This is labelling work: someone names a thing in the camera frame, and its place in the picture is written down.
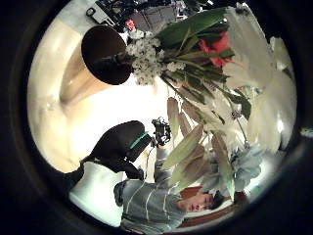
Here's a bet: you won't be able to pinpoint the pale green leaves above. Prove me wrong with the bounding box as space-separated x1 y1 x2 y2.
159 96 237 200

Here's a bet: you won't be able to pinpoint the the person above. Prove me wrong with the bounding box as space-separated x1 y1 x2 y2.
112 177 226 235

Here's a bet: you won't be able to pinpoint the beige ceramic vase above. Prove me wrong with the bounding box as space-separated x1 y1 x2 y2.
59 24 134 106

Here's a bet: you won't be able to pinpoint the small white flower cluster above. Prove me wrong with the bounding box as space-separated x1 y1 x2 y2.
125 29 188 86

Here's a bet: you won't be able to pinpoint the green leafy stems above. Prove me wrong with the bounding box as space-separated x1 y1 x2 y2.
156 7 253 121

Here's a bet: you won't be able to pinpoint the pale blue flower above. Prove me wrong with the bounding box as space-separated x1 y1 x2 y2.
228 146 267 192

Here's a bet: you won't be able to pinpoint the black equipment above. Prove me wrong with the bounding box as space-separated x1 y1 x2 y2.
85 0 197 32

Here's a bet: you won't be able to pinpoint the red flower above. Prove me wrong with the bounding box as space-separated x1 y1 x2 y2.
198 31 237 69

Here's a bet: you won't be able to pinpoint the large white flowers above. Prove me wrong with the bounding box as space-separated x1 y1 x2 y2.
208 6 298 155

